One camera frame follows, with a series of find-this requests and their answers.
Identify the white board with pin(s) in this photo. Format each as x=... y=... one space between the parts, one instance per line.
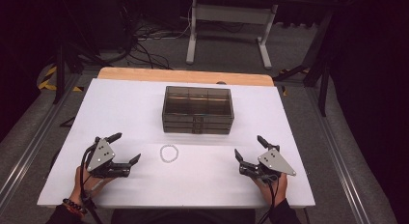
x=199 y=182

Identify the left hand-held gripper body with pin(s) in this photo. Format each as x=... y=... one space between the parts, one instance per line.
x=100 y=154

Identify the aluminium rail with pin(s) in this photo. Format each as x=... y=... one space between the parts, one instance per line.
x=337 y=162
x=29 y=146

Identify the white metal stand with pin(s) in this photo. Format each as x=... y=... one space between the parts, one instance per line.
x=231 y=14

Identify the yellow black floor tape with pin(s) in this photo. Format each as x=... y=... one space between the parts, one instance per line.
x=45 y=85

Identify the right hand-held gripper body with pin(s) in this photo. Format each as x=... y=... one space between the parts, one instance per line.
x=275 y=161

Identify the black equipment cabinet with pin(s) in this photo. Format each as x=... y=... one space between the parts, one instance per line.
x=112 y=21

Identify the person's dark clothing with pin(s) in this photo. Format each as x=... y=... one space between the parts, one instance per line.
x=180 y=217

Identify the person's left hand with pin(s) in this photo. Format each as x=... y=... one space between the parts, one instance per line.
x=88 y=187

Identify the person's right hand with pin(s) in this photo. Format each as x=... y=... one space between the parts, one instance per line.
x=279 y=190

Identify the black metal stand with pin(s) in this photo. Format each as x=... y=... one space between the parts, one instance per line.
x=323 y=89
x=59 y=72

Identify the smoky transparent drawer box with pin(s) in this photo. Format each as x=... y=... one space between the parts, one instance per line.
x=197 y=121

